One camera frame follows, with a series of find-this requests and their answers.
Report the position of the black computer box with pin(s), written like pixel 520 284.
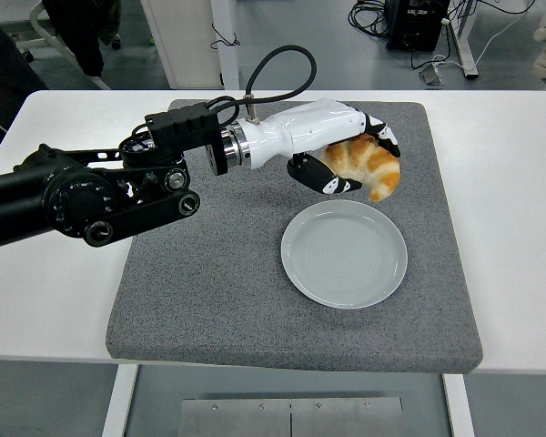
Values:
pixel 414 25

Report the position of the white office chair base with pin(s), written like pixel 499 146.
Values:
pixel 38 18

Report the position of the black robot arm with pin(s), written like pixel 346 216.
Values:
pixel 73 200

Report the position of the person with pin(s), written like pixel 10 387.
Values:
pixel 84 36

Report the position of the clear plastic holder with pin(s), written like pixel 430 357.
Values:
pixel 432 76

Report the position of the light grey round plate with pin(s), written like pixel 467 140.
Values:
pixel 344 255

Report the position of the white table leg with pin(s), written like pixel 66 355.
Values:
pixel 118 400
pixel 459 405

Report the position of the golden croissant bread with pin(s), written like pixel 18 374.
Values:
pixel 377 168

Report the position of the white desk leg with foot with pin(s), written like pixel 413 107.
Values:
pixel 465 41

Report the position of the grey speckled mat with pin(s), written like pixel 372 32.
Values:
pixel 236 282

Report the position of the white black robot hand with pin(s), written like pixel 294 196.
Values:
pixel 309 127

